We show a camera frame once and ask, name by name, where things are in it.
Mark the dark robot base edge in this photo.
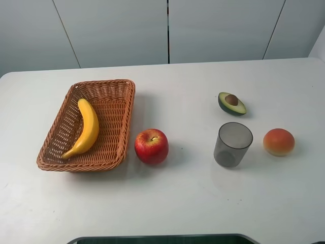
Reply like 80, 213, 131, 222
69, 234, 258, 244

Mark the transparent grey plastic cup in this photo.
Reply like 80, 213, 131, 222
213, 122, 253, 168

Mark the halved avocado with pit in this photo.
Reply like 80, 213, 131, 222
218, 92, 247, 116

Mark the red apple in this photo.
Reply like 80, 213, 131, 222
135, 129, 169, 165

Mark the yellow banana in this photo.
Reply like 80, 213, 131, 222
61, 98, 99, 160

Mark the orange peach fruit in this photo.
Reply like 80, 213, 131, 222
263, 128, 295, 157

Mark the brown woven wicker basket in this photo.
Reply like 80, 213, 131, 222
37, 79, 136, 172

